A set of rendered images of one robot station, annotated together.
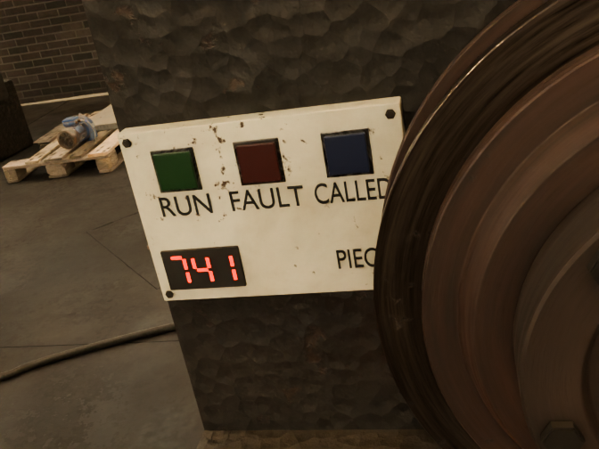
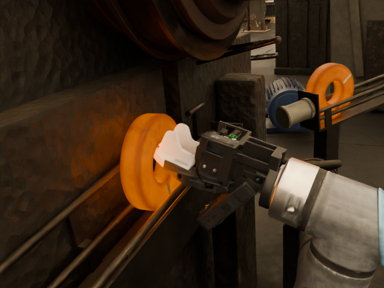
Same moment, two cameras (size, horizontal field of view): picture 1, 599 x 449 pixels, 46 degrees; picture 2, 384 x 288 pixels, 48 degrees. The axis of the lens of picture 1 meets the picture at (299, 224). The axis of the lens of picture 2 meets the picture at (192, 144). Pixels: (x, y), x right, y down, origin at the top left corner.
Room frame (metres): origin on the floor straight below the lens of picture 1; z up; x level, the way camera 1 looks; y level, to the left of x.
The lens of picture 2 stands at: (0.27, 0.49, 1.00)
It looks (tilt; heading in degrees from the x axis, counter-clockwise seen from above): 20 degrees down; 283
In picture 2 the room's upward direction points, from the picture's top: 5 degrees counter-clockwise
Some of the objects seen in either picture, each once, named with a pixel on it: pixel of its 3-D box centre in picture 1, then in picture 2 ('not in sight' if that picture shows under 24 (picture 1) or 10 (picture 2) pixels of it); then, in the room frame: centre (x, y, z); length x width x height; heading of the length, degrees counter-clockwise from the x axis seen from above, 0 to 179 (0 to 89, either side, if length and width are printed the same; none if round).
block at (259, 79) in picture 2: not in sight; (240, 124); (0.37, -0.51, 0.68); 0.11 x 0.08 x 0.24; 165
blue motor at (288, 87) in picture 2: not in sight; (286, 103); (0.25, -2.56, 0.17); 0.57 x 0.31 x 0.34; 95
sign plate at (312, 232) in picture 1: (271, 208); not in sight; (0.61, 0.02, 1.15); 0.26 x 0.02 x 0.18; 75
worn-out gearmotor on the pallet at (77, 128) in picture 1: (82, 127); not in sight; (4.88, 1.38, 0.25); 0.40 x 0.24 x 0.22; 165
